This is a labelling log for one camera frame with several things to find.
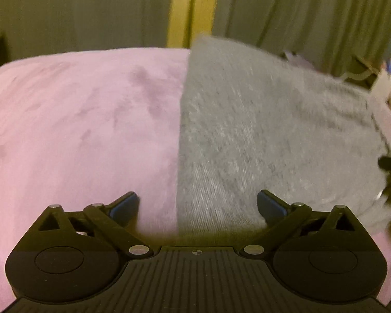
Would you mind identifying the grey-green curtain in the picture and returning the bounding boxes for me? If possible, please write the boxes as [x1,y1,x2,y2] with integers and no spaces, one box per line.
[212,0,391,79]
[0,0,175,69]

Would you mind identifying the grey pants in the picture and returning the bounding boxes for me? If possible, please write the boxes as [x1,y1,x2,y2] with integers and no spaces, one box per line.
[176,34,391,235]

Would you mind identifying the pale purple object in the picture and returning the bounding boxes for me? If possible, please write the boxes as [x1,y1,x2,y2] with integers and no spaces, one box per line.
[280,50,308,70]

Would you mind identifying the yellow vertical strip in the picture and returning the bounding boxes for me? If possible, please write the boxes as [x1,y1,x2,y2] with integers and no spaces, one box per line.
[166,0,220,49]

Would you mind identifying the pink blanket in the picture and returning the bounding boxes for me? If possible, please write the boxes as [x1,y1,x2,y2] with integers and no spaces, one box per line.
[0,47,391,313]

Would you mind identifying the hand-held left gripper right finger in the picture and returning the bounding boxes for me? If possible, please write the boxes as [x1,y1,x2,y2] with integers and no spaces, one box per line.
[241,189,359,256]

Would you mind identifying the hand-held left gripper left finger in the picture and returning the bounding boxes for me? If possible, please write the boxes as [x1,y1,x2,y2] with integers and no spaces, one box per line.
[37,192,154,256]

